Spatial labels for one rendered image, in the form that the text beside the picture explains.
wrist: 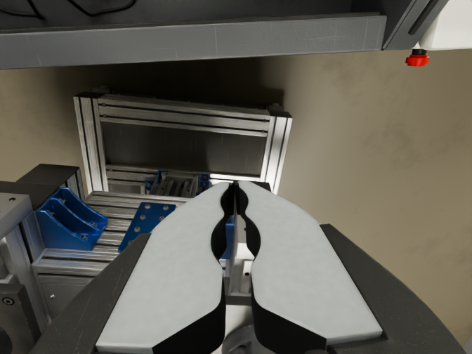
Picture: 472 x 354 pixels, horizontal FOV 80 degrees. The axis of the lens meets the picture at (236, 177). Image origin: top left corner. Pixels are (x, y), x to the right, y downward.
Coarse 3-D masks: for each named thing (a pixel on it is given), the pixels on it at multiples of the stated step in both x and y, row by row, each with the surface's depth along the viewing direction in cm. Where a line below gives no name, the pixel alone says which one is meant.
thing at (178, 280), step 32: (224, 192) 12; (160, 224) 10; (192, 224) 10; (224, 224) 10; (160, 256) 8; (192, 256) 8; (128, 288) 7; (160, 288) 7; (192, 288) 7; (224, 288) 8; (128, 320) 7; (160, 320) 7; (192, 320) 7; (224, 320) 8; (128, 352) 6; (160, 352) 6; (192, 352) 7
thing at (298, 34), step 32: (0, 32) 34; (32, 32) 34; (64, 32) 34; (96, 32) 34; (128, 32) 34; (160, 32) 34; (192, 32) 34; (224, 32) 34; (256, 32) 34; (288, 32) 34; (320, 32) 34; (352, 32) 34; (0, 64) 35; (32, 64) 35; (64, 64) 35; (96, 64) 36
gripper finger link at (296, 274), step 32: (256, 192) 11; (256, 224) 10; (288, 224) 10; (256, 256) 8; (288, 256) 8; (320, 256) 8; (256, 288) 7; (288, 288) 7; (320, 288) 7; (352, 288) 7; (256, 320) 7; (288, 320) 6; (320, 320) 6; (352, 320) 6; (288, 352) 7
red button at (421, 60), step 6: (414, 48) 49; (420, 48) 48; (414, 54) 49; (420, 54) 49; (426, 54) 49; (408, 60) 50; (414, 60) 49; (420, 60) 49; (426, 60) 49; (414, 66) 50; (420, 66) 49
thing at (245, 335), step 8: (240, 328) 46; (248, 328) 46; (232, 336) 46; (240, 336) 45; (248, 336) 44; (224, 344) 47; (232, 344) 45; (240, 344) 44; (248, 344) 44; (256, 344) 43; (224, 352) 46; (232, 352) 45; (240, 352) 45; (248, 352) 43; (256, 352) 42; (264, 352) 42; (272, 352) 42
